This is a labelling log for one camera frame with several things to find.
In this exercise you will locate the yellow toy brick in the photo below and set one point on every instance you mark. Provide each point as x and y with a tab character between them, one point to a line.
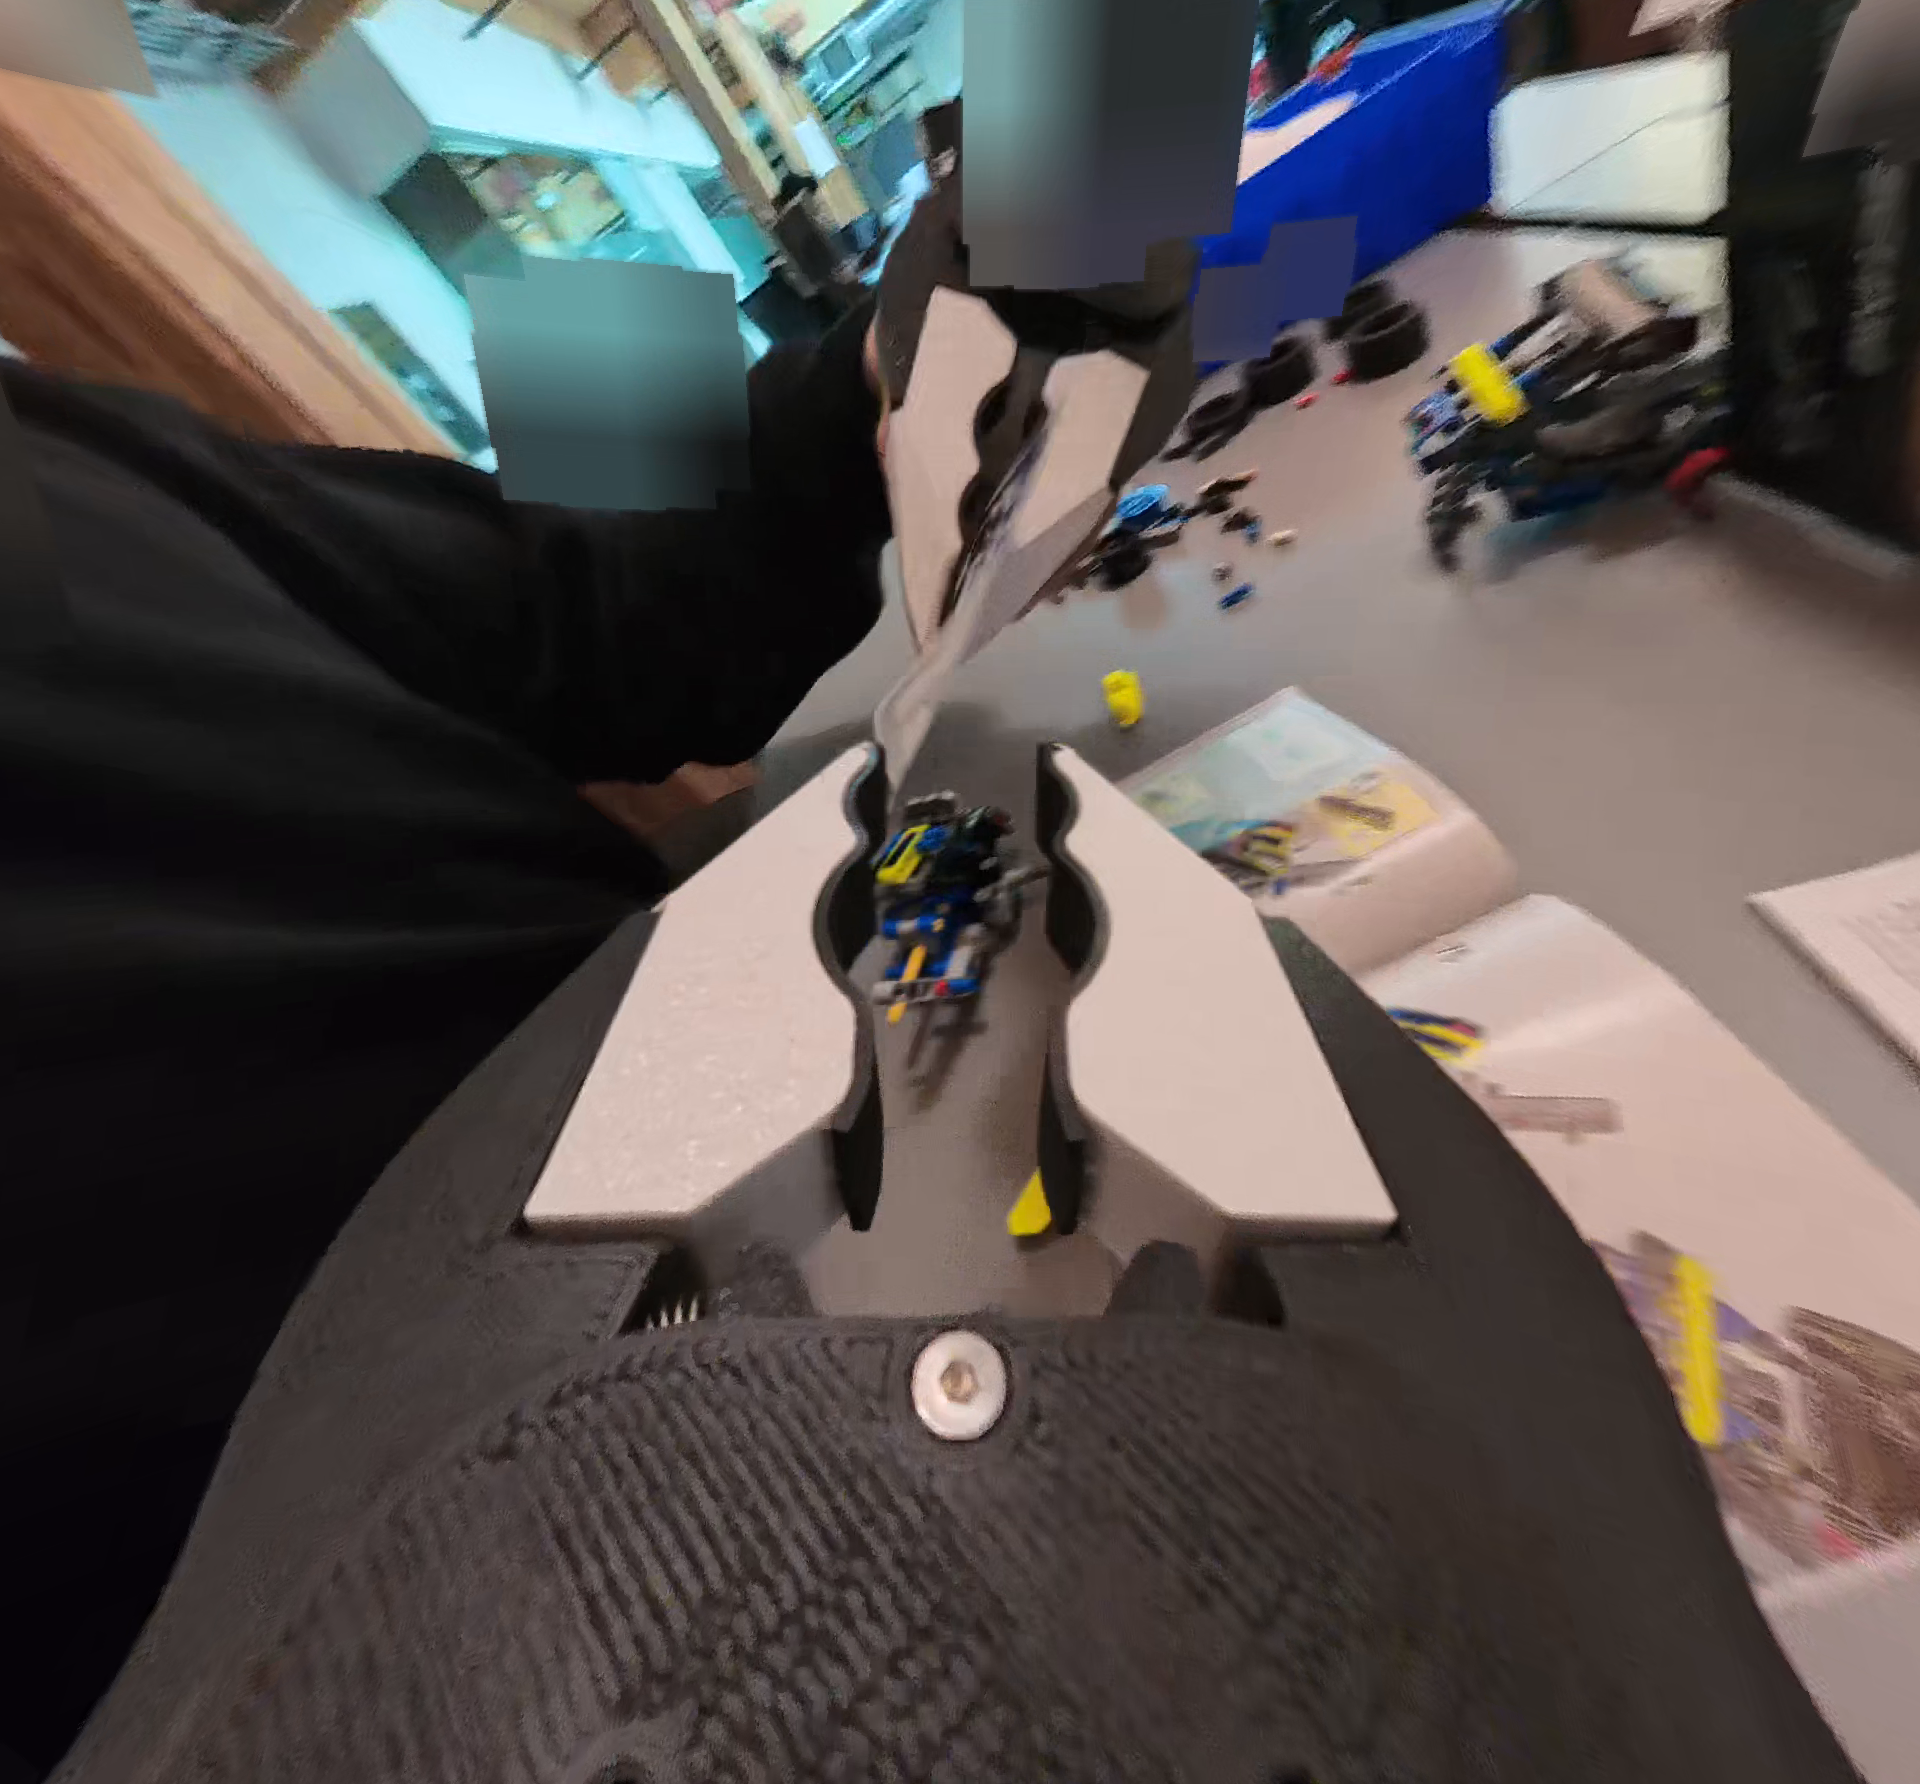
1124	700
1028	1207

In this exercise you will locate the white box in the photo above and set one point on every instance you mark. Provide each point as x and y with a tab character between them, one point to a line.
1615	143

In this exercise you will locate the small blue toy brick model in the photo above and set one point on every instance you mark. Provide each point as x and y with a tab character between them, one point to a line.
938	899

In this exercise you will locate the person's dark clothing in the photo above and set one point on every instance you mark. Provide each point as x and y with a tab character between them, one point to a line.
225	1065

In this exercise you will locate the blue box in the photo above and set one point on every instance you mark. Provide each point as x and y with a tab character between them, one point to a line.
1393	121

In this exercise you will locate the open instruction booklet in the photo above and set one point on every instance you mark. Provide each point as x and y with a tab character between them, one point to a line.
1652	1139

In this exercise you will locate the white paper sheet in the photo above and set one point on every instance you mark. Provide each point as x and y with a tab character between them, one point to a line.
1851	952

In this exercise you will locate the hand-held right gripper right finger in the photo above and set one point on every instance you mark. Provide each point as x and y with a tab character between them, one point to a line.
1215	1065

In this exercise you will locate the wooden cabinet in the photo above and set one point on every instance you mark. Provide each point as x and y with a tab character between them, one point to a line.
167	270

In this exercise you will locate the heap of small toy bricks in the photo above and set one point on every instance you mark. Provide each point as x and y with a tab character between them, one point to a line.
1163	532

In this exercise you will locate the large black toy brick model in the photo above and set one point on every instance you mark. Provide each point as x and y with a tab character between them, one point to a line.
1576	405

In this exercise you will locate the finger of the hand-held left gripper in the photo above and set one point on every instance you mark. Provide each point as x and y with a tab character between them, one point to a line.
1093	437
938	437

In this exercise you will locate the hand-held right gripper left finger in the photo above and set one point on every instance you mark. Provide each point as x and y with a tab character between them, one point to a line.
704	1051

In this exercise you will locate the person's left forearm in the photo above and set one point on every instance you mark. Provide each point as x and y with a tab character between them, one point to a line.
526	584

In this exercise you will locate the black toy tyre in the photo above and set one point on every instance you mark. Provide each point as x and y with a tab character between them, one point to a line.
1382	337
1215	428
1283	372

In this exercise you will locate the black printed box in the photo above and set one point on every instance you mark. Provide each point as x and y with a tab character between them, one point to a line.
1823	315

